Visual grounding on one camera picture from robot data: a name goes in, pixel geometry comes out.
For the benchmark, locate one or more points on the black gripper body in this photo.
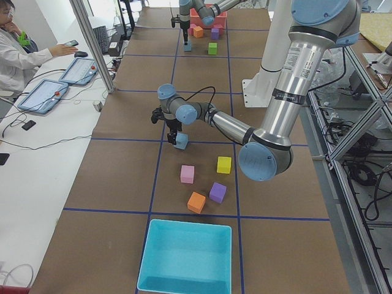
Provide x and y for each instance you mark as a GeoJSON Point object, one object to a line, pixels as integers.
{"type": "Point", "coordinates": [184, 27]}
{"type": "Point", "coordinates": [173, 125]}

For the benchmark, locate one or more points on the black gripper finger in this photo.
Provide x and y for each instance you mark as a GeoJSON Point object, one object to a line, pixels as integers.
{"type": "Point", "coordinates": [185, 35]}
{"type": "Point", "coordinates": [171, 137]}

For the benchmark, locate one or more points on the light blue foam block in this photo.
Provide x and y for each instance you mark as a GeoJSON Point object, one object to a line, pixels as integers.
{"type": "Point", "coordinates": [187, 47]}
{"type": "Point", "coordinates": [181, 141]}

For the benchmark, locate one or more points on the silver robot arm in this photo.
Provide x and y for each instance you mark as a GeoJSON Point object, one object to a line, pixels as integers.
{"type": "Point", "coordinates": [186, 5]}
{"type": "Point", "coordinates": [306, 30]}

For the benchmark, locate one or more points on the person's hand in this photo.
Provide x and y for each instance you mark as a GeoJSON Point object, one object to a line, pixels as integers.
{"type": "Point", "coordinates": [62, 50]}

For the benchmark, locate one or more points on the magenta foam block near purple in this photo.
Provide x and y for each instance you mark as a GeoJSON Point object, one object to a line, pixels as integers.
{"type": "Point", "coordinates": [191, 29]}

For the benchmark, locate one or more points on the pink plastic tray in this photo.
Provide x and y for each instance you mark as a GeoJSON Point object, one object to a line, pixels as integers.
{"type": "Point", "coordinates": [210, 16]}

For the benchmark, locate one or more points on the right orange foam block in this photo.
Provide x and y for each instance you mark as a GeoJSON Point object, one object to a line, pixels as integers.
{"type": "Point", "coordinates": [198, 32]}

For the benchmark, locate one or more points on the right purple foam block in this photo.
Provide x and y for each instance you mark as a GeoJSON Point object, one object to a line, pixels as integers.
{"type": "Point", "coordinates": [215, 33]}

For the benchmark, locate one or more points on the green foam block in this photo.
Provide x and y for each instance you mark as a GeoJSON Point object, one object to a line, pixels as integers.
{"type": "Point", "coordinates": [212, 48]}

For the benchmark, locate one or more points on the light pink foam block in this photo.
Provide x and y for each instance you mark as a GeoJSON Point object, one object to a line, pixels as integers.
{"type": "Point", "coordinates": [187, 174]}

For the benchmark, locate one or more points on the yellow foam block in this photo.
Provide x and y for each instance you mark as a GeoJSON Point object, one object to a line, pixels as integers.
{"type": "Point", "coordinates": [224, 165]}

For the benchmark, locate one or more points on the left orange foam block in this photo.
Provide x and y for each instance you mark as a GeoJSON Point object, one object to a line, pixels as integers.
{"type": "Point", "coordinates": [196, 202]}

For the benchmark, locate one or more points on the left purple foam block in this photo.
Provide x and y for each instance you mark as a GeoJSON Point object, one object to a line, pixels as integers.
{"type": "Point", "coordinates": [217, 192]}

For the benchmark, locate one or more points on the black keyboard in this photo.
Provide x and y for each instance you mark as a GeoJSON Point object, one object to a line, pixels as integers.
{"type": "Point", "coordinates": [101, 36]}

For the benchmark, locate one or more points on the teach pendant far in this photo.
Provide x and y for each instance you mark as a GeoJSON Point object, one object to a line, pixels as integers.
{"type": "Point", "coordinates": [80, 72]}

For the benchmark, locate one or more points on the teach pendant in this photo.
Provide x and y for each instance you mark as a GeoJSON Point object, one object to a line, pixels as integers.
{"type": "Point", "coordinates": [80, 72]}
{"type": "Point", "coordinates": [43, 97]}

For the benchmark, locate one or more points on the black computer mouse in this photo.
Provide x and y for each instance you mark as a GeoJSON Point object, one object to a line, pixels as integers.
{"type": "Point", "coordinates": [80, 54]}

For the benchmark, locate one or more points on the cyan plastic tray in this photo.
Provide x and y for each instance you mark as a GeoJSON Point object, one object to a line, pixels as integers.
{"type": "Point", "coordinates": [186, 257]}

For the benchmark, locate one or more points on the teach pendant near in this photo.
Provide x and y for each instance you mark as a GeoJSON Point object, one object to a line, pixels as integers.
{"type": "Point", "coordinates": [43, 97]}

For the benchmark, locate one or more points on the black smartphone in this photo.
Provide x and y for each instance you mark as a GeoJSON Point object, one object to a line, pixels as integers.
{"type": "Point", "coordinates": [28, 125]}

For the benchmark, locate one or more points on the person in white coat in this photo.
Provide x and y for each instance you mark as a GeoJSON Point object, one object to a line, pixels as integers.
{"type": "Point", "coordinates": [20, 56]}

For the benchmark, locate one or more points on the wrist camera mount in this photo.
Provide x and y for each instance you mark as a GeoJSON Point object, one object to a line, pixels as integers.
{"type": "Point", "coordinates": [157, 115]}
{"type": "Point", "coordinates": [175, 20]}

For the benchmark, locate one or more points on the aluminium frame post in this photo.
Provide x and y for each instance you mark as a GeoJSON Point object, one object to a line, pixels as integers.
{"type": "Point", "coordinates": [83, 20]}

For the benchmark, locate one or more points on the aluminium frame rack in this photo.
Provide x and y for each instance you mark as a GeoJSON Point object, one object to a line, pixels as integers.
{"type": "Point", "coordinates": [349, 112]}

